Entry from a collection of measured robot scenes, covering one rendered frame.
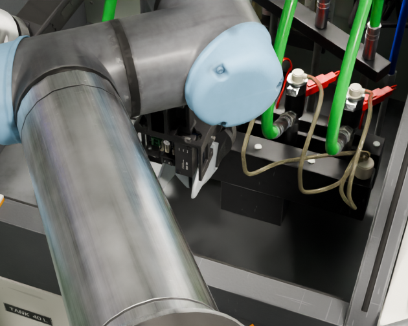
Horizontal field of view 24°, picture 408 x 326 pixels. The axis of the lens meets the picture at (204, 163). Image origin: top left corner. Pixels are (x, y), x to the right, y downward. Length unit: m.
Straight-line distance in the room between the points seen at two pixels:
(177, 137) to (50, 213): 0.34
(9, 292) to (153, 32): 0.89
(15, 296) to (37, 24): 0.61
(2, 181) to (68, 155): 0.99
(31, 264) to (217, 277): 0.30
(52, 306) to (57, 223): 0.96
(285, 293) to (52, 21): 0.48
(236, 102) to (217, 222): 0.78
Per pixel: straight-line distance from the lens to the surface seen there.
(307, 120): 1.39
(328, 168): 1.35
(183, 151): 0.89
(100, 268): 0.48
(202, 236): 1.45
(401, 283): 1.25
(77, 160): 0.56
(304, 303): 1.25
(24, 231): 1.34
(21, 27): 1.00
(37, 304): 1.51
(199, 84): 0.68
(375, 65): 1.33
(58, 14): 1.03
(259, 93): 0.70
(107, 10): 1.09
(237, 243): 1.45
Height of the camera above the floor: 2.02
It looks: 50 degrees down
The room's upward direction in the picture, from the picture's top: straight up
